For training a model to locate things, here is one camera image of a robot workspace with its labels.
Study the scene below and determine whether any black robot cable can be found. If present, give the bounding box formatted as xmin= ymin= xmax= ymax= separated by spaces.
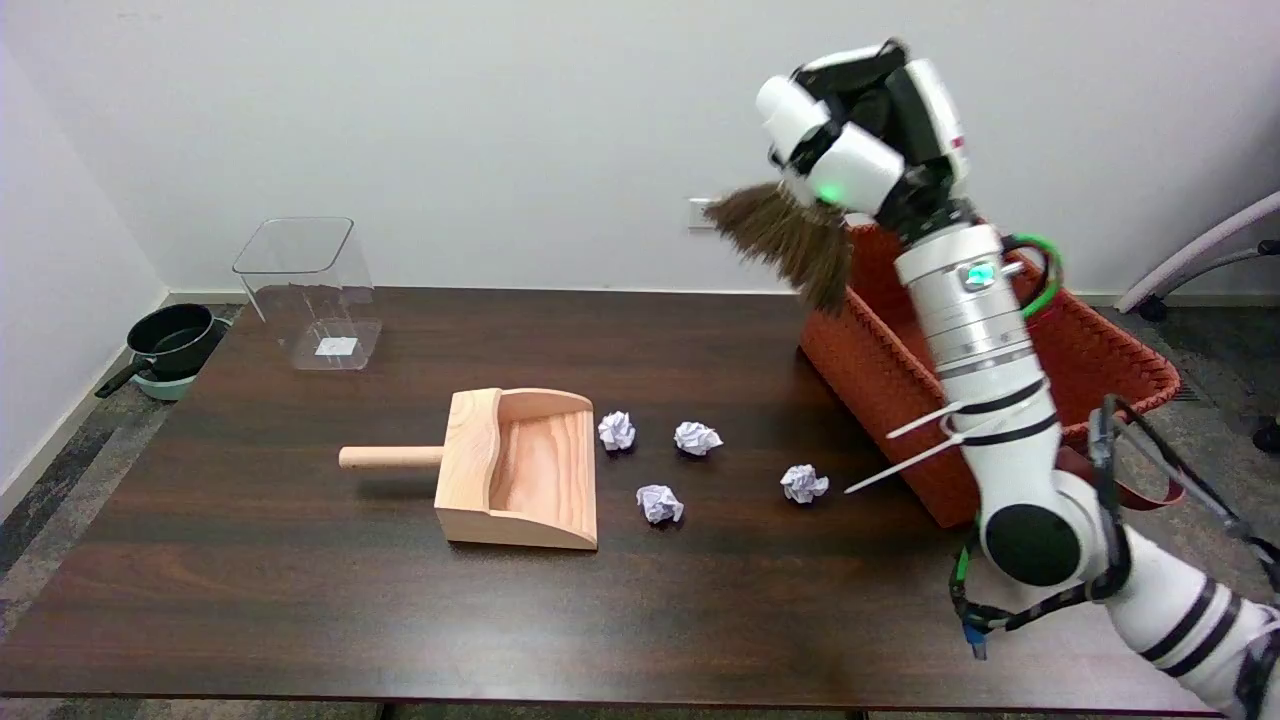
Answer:
xmin=948 ymin=395 xmax=1280 ymax=661

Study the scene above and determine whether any green robot cable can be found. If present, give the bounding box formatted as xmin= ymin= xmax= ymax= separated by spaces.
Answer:
xmin=1003 ymin=234 xmax=1063 ymax=319

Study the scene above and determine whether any clear plastic container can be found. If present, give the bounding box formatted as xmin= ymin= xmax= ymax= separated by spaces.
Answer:
xmin=232 ymin=217 xmax=384 ymax=372

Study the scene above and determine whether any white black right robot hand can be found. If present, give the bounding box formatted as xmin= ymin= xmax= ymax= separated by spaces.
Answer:
xmin=755 ymin=38 xmax=976 ymax=241

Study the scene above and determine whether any white zip tie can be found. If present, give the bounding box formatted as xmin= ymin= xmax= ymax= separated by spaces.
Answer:
xmin=886 ymin=400 xmax=966 ymax=441
xmin=845 ymin=425 xmax=976 ymax=494

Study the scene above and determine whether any office chair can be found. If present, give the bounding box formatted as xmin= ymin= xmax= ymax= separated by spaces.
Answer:
xmin=1115 ymin=190 xmax=1280 ymax=453

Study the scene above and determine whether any brown straw hand broom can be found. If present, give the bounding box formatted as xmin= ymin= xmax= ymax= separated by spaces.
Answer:
xmin=703 ymin=182 xmax=854 ymax=314

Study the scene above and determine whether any red woven basket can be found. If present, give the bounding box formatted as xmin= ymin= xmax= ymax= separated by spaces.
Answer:
xmin=798 ymin=222 xmax=1187 ymax=529

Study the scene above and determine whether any wooden dustpan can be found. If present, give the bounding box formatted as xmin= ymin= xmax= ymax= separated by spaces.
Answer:
xmin=338 ymin=388 xmax=599 ymax=551

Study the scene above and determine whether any green pot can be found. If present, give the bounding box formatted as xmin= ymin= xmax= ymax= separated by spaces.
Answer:
xmin=132 ymin=318 xmax=233 ymax=402

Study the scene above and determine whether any black saucepan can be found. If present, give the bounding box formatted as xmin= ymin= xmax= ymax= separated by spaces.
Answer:
xmin=95 ymin=303 xmax=223 ymax=399

